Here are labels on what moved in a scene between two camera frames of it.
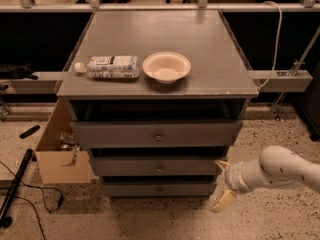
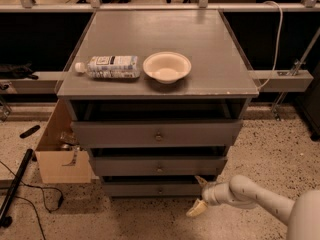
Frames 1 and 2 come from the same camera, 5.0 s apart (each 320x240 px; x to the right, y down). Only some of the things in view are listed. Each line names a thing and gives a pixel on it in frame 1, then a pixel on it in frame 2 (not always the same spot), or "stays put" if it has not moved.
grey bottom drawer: [162, 190] stays put
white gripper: [233, 177] to [210, 194]
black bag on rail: [16, 71] stays put
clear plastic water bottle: [110, 67] stays put
